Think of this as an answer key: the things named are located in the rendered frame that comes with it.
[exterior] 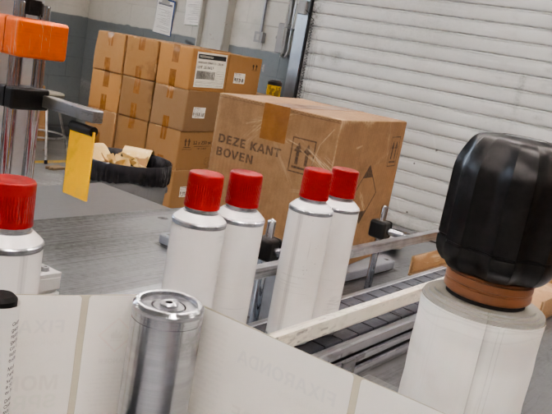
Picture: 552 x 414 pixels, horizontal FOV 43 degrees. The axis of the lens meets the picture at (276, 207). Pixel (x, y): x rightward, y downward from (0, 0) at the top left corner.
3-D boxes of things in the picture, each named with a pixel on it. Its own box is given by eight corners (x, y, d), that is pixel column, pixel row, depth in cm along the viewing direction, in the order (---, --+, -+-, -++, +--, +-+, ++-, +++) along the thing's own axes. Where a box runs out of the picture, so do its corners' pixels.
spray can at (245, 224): (215, 379, 70) (250, 179, 66) (179, 358, 73) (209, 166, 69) (248, 366, 75) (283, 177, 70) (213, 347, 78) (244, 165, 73)
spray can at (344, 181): (319, 340, 85) (352, 174, 81) (284, 324, 88) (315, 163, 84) (342, 332, 89) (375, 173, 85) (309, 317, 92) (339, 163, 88)
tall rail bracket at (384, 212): (390, 313, 114) (412, 215, 111) (352, 297, 119) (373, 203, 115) (399, 310, 117) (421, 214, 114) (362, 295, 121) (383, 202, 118)
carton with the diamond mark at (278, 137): (310, 280, 117) (342, 119, 111) (195, 240, 128) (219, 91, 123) (379, 253, 143) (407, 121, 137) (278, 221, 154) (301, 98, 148)
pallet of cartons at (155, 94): (161, 234, 435) (189, 47, 411) (68, 199, 478) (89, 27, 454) (269, 216, 536) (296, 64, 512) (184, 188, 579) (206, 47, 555)
